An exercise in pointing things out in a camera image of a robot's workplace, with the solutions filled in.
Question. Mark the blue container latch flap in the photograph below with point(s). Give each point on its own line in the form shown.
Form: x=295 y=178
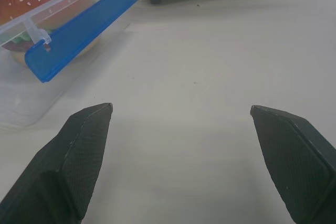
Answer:
x=78 y=35

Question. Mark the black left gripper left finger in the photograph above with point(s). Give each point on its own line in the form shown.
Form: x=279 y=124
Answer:
x=71 y=166

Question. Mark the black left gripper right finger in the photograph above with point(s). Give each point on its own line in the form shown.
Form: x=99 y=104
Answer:
x=291 y=161

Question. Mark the clear plastic box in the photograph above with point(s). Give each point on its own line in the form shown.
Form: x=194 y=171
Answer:
x=26 y=93

